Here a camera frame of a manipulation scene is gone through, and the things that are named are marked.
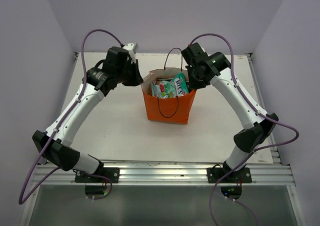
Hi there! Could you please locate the green Fox's candy bag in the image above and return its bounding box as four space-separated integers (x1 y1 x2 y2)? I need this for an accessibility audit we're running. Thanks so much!
150 73 189 99

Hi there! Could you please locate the brown snack bag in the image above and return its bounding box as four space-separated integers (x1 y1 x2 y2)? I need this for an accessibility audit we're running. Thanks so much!
156 78 172 82

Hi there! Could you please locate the orange paper bag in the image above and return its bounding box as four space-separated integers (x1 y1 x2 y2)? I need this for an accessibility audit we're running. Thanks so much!
141 55 196 125

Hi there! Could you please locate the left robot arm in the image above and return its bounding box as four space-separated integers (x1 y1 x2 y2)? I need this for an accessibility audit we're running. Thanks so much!
32 43 143 183

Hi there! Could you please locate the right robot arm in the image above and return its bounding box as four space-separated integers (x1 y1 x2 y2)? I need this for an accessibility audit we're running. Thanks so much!
181 43 275 183

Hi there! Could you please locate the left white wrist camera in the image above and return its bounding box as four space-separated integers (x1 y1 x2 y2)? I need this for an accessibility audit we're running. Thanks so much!
122 42 139 63

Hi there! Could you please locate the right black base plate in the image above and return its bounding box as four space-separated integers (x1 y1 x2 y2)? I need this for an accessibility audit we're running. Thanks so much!
206 164 253 184

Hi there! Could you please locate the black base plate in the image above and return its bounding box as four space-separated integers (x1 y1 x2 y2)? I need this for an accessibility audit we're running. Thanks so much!
74 167 120 183
206 164 253 184

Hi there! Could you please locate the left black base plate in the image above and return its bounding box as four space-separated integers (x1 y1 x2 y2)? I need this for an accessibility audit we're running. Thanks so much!
74 167 120 183

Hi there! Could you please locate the aluminium rail frame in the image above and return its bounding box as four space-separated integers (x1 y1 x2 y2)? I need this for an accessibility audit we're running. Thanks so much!
32 161 296 187

